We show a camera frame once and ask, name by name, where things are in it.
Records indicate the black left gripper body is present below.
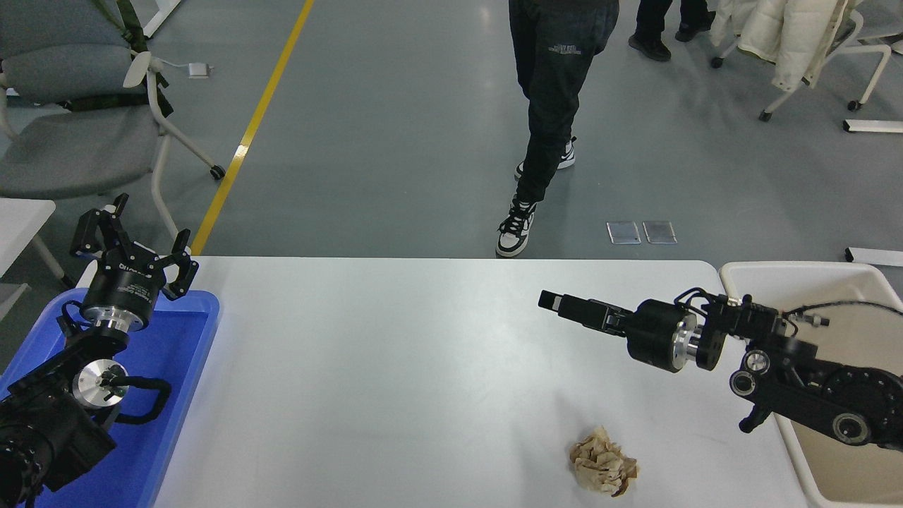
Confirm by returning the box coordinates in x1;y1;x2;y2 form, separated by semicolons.
80;259;169;327

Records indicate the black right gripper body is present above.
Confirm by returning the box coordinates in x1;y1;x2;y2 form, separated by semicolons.
624;299;689;371

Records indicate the tan paper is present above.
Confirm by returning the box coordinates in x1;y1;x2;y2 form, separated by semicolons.
569;425;640;498

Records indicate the small white side table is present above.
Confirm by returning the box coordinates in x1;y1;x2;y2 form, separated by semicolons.
0;200;73;320

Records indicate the blue plastic tray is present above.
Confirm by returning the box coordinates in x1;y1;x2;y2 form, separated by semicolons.
0;288;220;508

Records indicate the grey office chair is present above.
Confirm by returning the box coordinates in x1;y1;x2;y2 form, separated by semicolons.
0;0;226;241

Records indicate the white table leg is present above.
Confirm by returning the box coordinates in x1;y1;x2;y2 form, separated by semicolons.
143;0;183;39

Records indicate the large pale plastic bin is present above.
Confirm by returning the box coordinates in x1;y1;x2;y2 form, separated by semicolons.
718;260;903;508

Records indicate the cream padded coat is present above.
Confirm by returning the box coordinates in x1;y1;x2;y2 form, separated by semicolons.
709;0;866;92

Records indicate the white wheeled chair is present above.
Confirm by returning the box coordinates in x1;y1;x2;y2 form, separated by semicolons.
711;0;903;122

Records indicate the dark green strap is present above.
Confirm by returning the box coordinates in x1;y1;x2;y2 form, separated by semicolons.
71;0;174;118

